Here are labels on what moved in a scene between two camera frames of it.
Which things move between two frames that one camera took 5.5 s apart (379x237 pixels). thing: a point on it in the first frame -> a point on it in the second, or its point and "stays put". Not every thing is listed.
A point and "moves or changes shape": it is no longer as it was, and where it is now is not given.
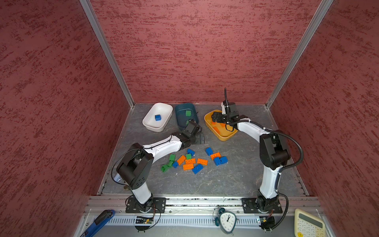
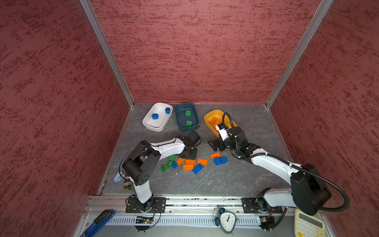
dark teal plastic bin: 184,111 stays put
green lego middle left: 170,163 stays put
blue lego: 217,161 stays put
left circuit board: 141,220 stays put
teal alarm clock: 226,220 stays put
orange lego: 216,129 moves or changes shape
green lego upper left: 172,157 stays put
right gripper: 219,114 -> 219,142
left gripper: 198,138 -> 192,157
